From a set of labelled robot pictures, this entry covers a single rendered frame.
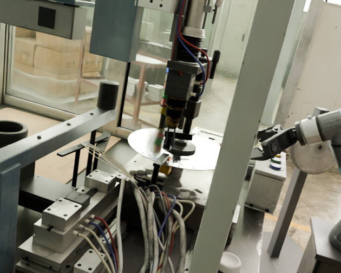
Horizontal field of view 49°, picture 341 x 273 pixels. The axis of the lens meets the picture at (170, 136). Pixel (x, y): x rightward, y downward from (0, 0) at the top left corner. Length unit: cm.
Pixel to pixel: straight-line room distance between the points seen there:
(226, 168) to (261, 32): 17
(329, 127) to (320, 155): 116
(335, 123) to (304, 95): 313
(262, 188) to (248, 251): 29
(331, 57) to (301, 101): 52
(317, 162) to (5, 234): 177
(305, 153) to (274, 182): 85
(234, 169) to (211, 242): 11
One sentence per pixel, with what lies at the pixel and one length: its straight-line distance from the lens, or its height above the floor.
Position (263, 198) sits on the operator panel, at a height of 80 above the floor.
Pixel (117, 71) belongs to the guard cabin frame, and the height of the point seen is 105.
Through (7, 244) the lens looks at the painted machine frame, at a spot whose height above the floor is 85.
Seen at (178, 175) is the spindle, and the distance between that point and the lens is 121.
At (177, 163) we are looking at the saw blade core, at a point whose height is 95.
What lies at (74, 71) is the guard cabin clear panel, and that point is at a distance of 183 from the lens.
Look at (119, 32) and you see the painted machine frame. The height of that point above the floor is 128.
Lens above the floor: 136
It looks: 19 degrees down
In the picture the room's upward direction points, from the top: 12 degrees clockwise
